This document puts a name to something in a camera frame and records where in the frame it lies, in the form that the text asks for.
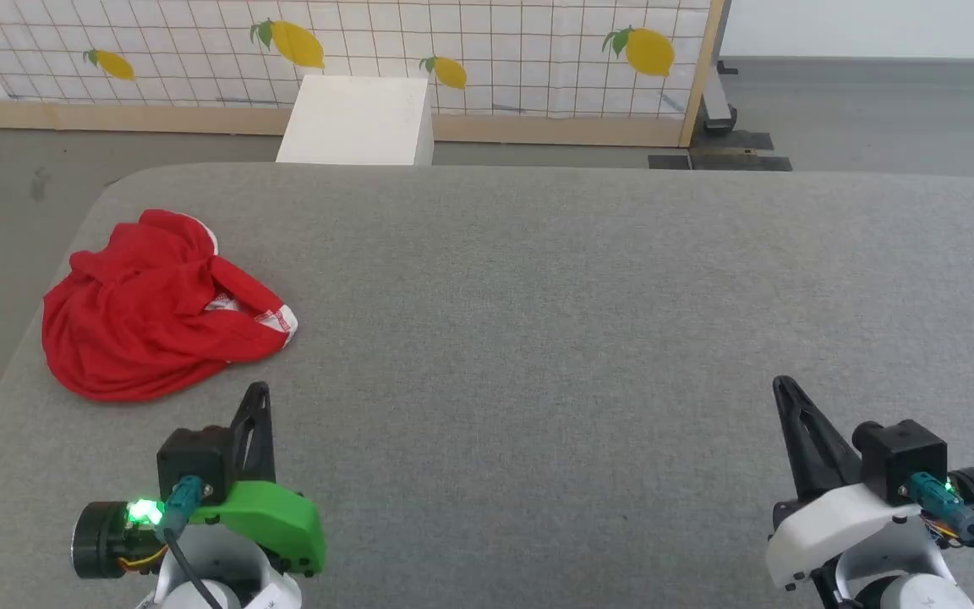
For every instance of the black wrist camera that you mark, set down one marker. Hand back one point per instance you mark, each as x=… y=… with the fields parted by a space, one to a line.
x=901 y=457
x=195 y=461

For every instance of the white rectangular box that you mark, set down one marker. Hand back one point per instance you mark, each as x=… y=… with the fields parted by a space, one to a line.
x=356 y=123

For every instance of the grey metal stand foot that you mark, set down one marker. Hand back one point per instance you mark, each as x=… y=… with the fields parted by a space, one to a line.
x=717 y=106

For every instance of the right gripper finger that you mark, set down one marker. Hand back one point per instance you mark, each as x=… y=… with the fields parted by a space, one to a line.
x=812 y=448

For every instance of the lemon print partition screen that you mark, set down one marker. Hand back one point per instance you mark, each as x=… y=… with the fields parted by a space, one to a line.
x=495 y=51

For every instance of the small black floor mat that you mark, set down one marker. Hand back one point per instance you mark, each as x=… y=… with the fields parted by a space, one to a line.
x=669 y=161

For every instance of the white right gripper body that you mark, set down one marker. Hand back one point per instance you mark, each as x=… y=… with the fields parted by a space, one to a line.
x=842 y=524

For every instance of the grey fabric sofa cushion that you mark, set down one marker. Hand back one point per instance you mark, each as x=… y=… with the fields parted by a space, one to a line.
x=538 y=338

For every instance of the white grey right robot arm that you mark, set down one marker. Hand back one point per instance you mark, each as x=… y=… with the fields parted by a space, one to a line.
x=918 y=571

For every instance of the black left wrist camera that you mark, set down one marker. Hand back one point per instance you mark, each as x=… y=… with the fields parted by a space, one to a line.
x=195 y=461

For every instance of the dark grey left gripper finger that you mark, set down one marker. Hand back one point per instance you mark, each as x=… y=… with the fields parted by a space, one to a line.
x=254 y=448

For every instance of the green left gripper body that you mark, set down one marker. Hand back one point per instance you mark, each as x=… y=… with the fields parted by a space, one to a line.
x=271 y=520

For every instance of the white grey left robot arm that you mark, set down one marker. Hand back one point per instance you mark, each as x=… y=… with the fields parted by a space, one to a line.
x=216 y=562

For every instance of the long black floor mat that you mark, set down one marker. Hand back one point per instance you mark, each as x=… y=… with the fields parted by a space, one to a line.
x=741 y=161

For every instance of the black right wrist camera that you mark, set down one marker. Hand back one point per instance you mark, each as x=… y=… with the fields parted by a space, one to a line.
x=901 y=457

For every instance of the red shorts with white trim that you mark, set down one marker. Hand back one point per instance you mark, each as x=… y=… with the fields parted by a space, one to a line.
x=140 y=321

